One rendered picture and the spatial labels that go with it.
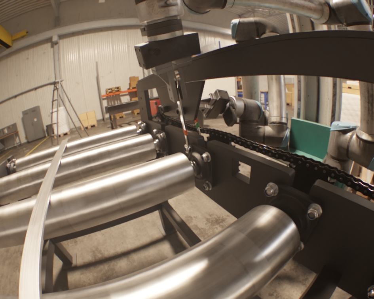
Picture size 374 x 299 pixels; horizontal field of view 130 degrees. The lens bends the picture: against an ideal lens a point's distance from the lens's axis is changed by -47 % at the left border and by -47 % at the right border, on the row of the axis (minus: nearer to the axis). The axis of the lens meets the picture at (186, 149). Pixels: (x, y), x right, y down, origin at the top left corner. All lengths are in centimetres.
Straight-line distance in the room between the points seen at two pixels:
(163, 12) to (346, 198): 42
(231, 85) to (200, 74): 495
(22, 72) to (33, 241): 1156
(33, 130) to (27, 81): 300
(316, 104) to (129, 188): 114
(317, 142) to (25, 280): 126
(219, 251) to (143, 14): 38
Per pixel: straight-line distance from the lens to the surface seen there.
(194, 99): 47
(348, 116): 369
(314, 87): 121
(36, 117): 1054
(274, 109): 75
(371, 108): 79
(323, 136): 112
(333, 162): 97
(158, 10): 32
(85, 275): 144
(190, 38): 37
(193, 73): 44
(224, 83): 529
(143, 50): 33
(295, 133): 121
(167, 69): 36
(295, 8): 65
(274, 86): 77
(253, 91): 101
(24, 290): 27
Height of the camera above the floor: 108
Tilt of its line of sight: 21 degrees down
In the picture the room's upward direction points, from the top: 6 degrees counter-clockwise
